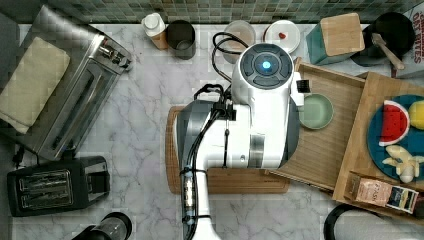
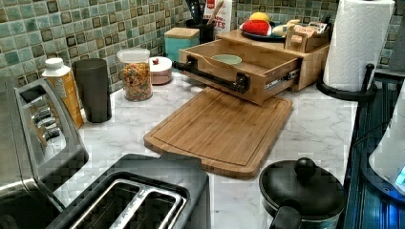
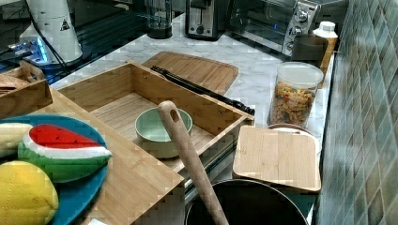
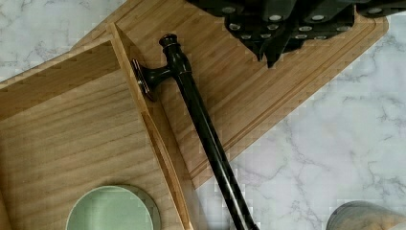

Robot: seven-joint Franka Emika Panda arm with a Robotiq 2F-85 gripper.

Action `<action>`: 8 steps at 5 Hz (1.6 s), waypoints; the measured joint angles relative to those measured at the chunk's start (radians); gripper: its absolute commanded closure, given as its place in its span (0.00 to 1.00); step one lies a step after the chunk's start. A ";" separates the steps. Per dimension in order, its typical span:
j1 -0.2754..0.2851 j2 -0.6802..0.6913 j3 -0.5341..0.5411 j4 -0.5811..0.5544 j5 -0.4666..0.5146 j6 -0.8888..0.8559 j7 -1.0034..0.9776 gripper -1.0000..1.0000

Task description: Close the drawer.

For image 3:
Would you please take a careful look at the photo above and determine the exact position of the wooden drawer with black handle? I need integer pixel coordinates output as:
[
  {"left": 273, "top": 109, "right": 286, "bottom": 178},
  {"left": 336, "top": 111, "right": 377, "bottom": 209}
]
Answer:
[{"left": 59, "top": 62, "right": 254, "bottom": 166}]

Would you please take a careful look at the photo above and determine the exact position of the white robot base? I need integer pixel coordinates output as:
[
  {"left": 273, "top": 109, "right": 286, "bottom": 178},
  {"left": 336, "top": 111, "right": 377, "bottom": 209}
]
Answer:
[{"left": 20, "top": 0, "right": 83, "bottom": 66}]

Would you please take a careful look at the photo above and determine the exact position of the large bamboo cutting board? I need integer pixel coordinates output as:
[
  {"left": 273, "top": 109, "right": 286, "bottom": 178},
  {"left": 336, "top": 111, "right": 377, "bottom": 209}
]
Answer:
[{"left": 144, "top": 52, "right": 238, "bottom": 95}]

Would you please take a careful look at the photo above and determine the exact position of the green ceramic bowl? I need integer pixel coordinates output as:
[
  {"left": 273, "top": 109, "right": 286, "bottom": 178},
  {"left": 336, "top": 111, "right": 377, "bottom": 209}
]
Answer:
[{"left": 135, "top": 108, "right": 178, "bottom": 158}]

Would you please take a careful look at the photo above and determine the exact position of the clear pasta jar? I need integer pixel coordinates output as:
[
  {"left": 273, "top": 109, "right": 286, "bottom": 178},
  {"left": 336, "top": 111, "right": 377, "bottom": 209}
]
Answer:
[{"left": 268, "top": 62, "right": 323, "bottom": 128}]

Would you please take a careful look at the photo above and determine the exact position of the small wooden lid board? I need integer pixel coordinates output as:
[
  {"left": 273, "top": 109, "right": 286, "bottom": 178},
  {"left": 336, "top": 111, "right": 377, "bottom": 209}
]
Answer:
[{"left": 233, "top": 126, "right": 321, "bottom": 192}]

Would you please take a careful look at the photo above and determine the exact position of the black pot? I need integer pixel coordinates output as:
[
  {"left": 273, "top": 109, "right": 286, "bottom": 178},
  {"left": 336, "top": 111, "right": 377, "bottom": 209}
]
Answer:
[{"left": 183, "top": 178, "right": 310, "bottom": 225}]

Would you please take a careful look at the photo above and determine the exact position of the black blender jar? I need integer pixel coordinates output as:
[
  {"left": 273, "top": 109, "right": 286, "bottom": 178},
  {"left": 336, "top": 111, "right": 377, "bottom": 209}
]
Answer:
[{"left": 145, "top": 0, "right": 172, "bottom": 39}]

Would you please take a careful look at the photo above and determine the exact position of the silver toaster oven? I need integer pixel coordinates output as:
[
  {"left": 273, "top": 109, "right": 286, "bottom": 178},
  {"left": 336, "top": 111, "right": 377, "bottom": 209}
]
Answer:
[{"left": 227, "top": 0, "right": 320, "bottom": 56}]

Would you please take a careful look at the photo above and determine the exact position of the dark brown mug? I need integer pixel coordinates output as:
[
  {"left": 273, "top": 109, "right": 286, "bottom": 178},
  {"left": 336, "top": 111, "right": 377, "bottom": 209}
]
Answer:
[{"left": 291, "top": 34, "right": 329, "bottom": 68}]

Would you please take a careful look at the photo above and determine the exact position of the plush watermelon slice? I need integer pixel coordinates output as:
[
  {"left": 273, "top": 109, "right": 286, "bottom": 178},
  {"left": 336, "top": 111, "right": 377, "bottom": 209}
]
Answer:
[{"left": 18, "top": 124, "right": 113, "bottom": 183}]

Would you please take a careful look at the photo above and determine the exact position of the blue plate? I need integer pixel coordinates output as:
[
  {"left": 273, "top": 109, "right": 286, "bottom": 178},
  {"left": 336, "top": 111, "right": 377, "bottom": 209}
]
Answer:
[{"left": 1, "top": 114, "right": 107, "bottom": 225}]

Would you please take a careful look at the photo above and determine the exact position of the white cap juice bottle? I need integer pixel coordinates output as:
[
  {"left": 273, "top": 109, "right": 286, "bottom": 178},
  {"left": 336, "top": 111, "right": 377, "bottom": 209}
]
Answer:
[{"left": 312, "top": 21, "right": 339, "bottom": 89}]

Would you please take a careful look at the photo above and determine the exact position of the plush pale corn toy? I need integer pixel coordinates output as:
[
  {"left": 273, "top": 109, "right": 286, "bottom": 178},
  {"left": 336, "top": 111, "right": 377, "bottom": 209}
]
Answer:
[{"left": 0, "top": 123, "right": 32, "bottom": 158}]

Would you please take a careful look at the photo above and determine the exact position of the plush yellow lemon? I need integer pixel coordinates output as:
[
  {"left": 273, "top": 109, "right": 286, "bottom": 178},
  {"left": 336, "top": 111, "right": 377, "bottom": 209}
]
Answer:
[{"left": 0, "top": 160, "right": 59, "bottom": 225}]

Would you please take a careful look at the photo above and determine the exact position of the wooden spoon handle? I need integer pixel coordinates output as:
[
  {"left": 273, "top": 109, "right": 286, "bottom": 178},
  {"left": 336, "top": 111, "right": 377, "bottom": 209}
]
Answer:
[{"left": 157, "top": 100, "right": 229, "bottom": 225}]

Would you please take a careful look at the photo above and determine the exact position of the wooden tray with handle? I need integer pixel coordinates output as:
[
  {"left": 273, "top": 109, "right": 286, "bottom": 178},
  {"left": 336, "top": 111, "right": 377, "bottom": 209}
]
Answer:
[{"left": 0, "top": 61, "right": 53, "bottom": 119}]

